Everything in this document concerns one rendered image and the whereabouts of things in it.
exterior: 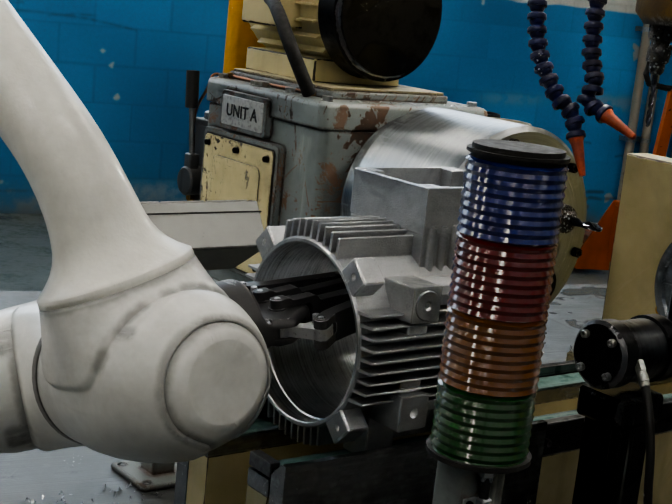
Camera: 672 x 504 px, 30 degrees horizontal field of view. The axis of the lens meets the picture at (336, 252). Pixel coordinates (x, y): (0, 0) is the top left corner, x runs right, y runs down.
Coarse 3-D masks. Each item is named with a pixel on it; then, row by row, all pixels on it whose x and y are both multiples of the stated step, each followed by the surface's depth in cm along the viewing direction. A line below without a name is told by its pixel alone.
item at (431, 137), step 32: (384, 128) 157; (416, 128) 151; (448, 128) 148; (480, 128) 146; (512, 128) 144; (384, 160) 150; (416, 160) 146; (448, 160) 143; (576, 192) 153; (576, 256) 154
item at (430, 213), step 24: (360, 168) 110; (384, 168) 112; (408, 168) 114; (432, 168) 116; (456, 168) 117; (360, 192) 110; (384, 192) 107; (408, 192) 105; (432, 192) 103; (456, 192) 105; (384, 216) 107; (408, 216) 105; (432, 216) 104; (456, 216) 105; (432, 240) 104; (432, 264) 105
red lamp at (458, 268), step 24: (456, 240) 73; (480, 240) 71; (456, 264) 73; (480, 264) 71; (504, 264) 71; (528, 264) 71; (552, 264) 72; (456, 288) 73; (480, 288) 71; (504, 288) 71; (528, 288) 71; (480, 312) 72; (504, 312) 71; (528, 312) 72
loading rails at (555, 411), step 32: (544, 384) 131; (576, 384) 132; (544, 416) 120; (576, 416) 118; (224, 448) 106; (256, 448) 108; (288, 448) 110; (320, 448) 113; (384, 448) 103; (416, 448) 104; (544, 448) 116; (576, 448) 118; (192, 480) 108; (224, 480) 107; (256, 480) 100; (288, 480) 97; (320, 480) 99; (352, 480) 101; (384, 480) 103; (416, 480) 105; (512, 480) 113; (544, 480) 117
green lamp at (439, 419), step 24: (456, 408) 73; (480, 408) 72; (504, 408) 72; (528, 408) 74; (432, 432) 75; (456, 432) 73; (480, 432) 73; (504, 432) 73; (528, 432) 74; (456, 456) 74; (480, 456) 73; (504, 456) 73
